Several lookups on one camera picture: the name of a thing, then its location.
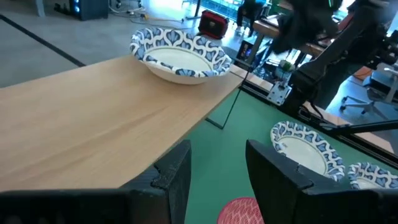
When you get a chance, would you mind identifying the red hard case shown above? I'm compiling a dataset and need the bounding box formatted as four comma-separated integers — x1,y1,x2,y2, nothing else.
198,9,229,40

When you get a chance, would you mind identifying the metal mounting bracket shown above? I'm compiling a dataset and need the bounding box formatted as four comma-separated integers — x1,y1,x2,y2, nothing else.
266,81,293,106

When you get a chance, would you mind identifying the black computer tower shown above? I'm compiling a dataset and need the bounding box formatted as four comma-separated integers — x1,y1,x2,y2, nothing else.
68,0,109,21

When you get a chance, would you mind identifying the red patterned bowl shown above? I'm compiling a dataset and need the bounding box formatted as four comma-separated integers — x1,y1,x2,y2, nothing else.
216,197,265,224

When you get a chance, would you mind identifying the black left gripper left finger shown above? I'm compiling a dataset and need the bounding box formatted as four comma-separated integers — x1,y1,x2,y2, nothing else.
0,139,192,224

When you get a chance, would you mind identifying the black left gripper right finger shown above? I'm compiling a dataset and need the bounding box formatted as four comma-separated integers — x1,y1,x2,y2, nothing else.
245,139,398,224

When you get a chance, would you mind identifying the office chair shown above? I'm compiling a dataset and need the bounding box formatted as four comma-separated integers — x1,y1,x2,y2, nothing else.
339,63,398,121

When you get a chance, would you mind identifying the wooden shelf with black legs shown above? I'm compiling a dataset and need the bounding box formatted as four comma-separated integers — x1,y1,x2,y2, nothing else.
0,54,259,193

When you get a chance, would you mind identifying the black device with lit screen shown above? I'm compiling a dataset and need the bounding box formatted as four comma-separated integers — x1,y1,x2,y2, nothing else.
235,39,255,62

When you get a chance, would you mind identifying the wooden background desk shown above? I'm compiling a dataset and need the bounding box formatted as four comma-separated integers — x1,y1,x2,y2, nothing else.
252,14,326,57

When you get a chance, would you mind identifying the black table frame rail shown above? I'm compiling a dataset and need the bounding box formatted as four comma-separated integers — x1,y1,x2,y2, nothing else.
238,83,398,169

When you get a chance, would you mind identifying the person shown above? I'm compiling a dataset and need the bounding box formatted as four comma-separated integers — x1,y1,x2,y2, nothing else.
235,0,269,35

